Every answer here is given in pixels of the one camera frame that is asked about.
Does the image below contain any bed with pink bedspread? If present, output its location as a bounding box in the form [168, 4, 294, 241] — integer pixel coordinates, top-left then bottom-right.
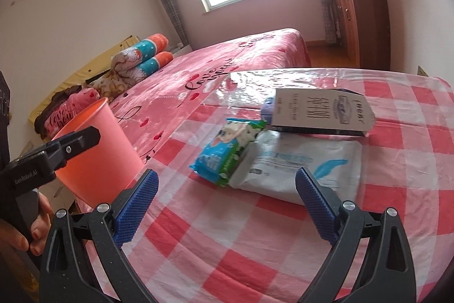
[28, 28, 313, 165]

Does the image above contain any floral pillow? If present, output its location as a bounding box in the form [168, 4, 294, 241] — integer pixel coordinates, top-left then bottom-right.
[82, 70, 128, 104]

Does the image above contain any red checked tablecloth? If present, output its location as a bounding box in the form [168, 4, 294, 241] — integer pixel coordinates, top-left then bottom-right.
[71, 68, 454, 303]

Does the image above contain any orange plastic bucket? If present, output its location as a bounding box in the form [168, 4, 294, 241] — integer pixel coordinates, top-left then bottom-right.
[51, 97, 147, 208]

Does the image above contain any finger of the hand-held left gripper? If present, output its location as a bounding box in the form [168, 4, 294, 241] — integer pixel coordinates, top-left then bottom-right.
[44, 126, 102, 170]

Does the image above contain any person's left hand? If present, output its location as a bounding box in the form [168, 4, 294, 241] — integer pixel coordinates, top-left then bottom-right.
[0, 190, 54, 256]

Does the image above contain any small white nightstand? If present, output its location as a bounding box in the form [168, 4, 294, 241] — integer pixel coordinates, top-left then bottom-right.
[169, 42, 194, 54]

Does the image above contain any wooden cabinet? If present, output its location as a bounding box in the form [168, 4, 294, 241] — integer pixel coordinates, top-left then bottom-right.
[328, 0, 391, 70]

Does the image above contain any blue cartoon wipes pack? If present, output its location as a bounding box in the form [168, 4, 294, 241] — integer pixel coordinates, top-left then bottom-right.
[189, 118, 267, 187]

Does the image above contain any dark brown cloth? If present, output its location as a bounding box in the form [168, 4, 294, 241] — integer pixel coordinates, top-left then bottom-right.
[50, 85, 86, 106]

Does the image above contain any large white wipes pack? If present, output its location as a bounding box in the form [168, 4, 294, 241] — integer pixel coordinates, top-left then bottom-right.
[227, 130, 363, 207]

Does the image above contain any pink printed pillow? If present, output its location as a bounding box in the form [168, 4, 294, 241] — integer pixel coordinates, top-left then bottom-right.
[35, 88, 100, 140]

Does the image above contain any purple cartoon tissue pack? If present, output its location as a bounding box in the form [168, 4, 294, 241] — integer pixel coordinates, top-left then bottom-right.
[261, 96, 276, 120]

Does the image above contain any yellow headboard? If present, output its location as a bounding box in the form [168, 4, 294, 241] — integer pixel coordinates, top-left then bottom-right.
[26, 35, 140, 126]

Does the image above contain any folded cartoon quilt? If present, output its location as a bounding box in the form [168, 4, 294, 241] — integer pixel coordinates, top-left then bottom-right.
[112, 34, 174, 83]

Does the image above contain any white milk carton black side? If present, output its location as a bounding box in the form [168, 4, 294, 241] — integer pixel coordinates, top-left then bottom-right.
[266, 87, 376, 137]

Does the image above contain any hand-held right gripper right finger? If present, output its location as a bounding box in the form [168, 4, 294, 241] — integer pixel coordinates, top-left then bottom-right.
[295, 167, 417, 303]

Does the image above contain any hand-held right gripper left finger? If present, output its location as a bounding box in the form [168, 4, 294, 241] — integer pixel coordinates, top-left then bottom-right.
[38, 169, 160, 303]

